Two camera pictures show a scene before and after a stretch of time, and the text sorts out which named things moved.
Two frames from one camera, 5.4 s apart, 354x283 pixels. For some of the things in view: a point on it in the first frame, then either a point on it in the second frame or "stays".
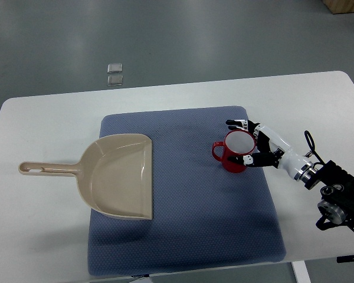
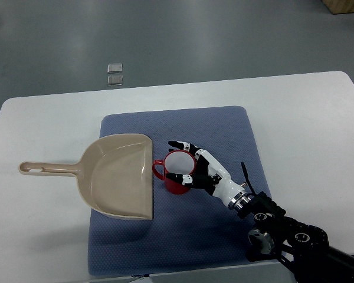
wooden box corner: [343, 6] stays
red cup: [236, 142] → [181, 162]
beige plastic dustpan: [114, 175] stays
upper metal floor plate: [114, 68] stays
